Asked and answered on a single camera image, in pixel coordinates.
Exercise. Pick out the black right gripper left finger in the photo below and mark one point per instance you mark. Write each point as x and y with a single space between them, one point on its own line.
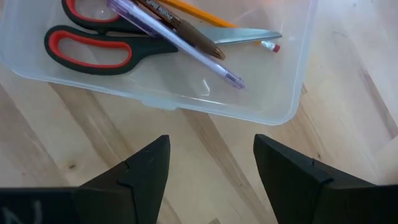
130 199

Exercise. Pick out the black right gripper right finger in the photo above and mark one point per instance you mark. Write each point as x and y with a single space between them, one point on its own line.
298 193

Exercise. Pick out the red and black scissors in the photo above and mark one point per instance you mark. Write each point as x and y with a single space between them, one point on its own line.
149 46

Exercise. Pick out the clear purple pen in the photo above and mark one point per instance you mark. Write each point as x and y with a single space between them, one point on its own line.
174 35

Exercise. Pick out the brown ballpoint pen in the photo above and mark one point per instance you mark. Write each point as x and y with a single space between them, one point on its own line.
192 34

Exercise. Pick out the yellow pencil with eraser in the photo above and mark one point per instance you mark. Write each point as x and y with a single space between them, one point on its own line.
202 14

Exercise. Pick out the clear plastic supply box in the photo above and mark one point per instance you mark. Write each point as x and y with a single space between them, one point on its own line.
93 84

